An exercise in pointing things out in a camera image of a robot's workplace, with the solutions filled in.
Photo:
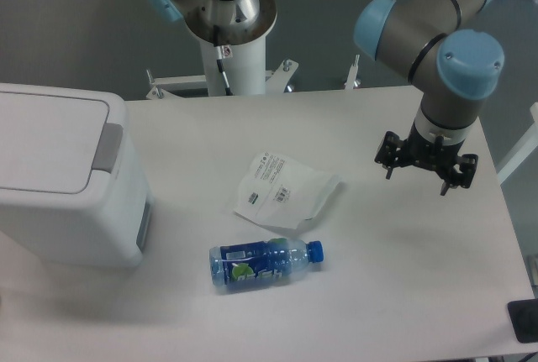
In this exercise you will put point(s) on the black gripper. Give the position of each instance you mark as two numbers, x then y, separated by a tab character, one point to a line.
455	171

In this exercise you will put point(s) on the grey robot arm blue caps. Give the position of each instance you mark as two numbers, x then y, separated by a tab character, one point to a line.
456	69

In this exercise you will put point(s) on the white trash can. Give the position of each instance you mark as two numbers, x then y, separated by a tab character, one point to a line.
104	225

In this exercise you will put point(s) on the white trash can lid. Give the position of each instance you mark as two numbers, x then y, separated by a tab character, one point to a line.
54	142

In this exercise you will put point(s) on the white plastic package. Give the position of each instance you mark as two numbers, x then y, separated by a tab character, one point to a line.
280	192

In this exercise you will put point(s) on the black device at edge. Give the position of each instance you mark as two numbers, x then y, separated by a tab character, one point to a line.
523	316

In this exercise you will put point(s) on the blue plastic bottle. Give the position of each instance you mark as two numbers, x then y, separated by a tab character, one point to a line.
257	265

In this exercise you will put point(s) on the white frame bar right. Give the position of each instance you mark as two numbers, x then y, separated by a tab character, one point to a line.
521	150

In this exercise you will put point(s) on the white metal frame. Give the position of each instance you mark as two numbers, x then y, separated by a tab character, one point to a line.
276	81

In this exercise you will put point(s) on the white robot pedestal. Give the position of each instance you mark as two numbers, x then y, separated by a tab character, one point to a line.
244	66

